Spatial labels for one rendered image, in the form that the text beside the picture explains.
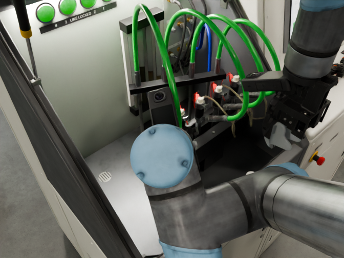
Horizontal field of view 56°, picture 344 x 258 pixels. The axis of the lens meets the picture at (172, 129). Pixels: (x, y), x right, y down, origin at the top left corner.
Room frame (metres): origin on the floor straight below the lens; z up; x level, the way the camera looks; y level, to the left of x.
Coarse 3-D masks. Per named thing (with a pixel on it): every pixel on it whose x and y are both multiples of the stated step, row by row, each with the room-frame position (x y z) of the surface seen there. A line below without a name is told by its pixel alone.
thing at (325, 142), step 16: (240, 0) 1.00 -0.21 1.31; (256, 0) 0.96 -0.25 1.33; (272, 0) 1.00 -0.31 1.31; (256, 16) 0.95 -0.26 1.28; (272, 16) 0.99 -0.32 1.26; (272, 32) 0.98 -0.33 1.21; (272, 64) 0.96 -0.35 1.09; (336, 128) 0.88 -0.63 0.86; (320, 144) 0.80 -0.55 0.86; (336, 144) 0.97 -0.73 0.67; (304, 160) 0.74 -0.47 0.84; (336, 160) 1.09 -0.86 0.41; (320, 176) 0.98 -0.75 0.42; (272, 240) 0.79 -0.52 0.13
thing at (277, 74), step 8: (256, 72) 0.54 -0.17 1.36; (264, 72) 0.53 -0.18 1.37; (272, 72) 0.52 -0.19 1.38; (280, 72) 0.50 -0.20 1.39; (248, 80) 0.51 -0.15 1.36; (256, 80) 0.50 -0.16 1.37; (264, 80) 0.49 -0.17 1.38; (272, 80) 0.48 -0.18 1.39; (280, 80) 0.47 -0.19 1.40; (288, 80) 0.46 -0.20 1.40; (248, 88) 0.51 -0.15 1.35; (256, 88) 0.50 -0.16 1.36; (264, 88) 0.49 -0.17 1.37; (272, 88) 0.47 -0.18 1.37; (280, 88) 0.46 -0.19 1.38; (288, 88) 0.45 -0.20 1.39
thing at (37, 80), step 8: (16, 0) 0.49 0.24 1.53; (24, 0) 0.50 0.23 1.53; (16, 8) 0.49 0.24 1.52; (24, 8) 0.50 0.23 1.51; (24, 16) 0.50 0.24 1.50; (24, 24) 0.51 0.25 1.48; (24, 32) 0.51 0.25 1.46; (32, 56) 0.55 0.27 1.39; (32, 64) 0.56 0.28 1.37; (32, 80) 0.58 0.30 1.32; (40, 80) 0.58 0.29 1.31
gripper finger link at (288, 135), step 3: (285, 126) 0.48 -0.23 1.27; (288, 129) 0.47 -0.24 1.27; (288, 132) 0.47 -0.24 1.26; (285, 135) 0.47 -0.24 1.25; (288, 135) 0.47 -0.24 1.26; (291, 135) 0.46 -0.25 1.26; (288, 138) 0.46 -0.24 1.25; (291, 138) 0.46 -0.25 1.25; (294, 138) 0.46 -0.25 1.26; (297, 138) 0.45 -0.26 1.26; (297, 141) 0.45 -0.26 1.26
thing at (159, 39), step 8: (136, 8) 0.75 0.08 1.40; (144, 8) 0.69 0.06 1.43; (136, 16) 0.78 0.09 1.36; (152, 16) 0.65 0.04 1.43; (136, 24) 0.80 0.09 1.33; (152, 24) 0.63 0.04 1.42; (136, 32) 0.82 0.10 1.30; (160, 32) 0.61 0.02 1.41; (136, 40) 0.82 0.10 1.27; (160, 40) 0.59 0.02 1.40; (136, 48) 0.83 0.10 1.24; (160, 48) 0.58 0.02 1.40; (136, 56) 0.83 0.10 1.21; (168, 56) 0.56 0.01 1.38; (136, 64) 0.83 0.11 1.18; (168, 64) 0.55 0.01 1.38; (136, 72) 0.83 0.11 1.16; (168, 72) 0.53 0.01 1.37; (168, 80) 0.53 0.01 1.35; (176, 88) 0.52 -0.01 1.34; (176, 96) 0.50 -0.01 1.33; (176, 104) 0.50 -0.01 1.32
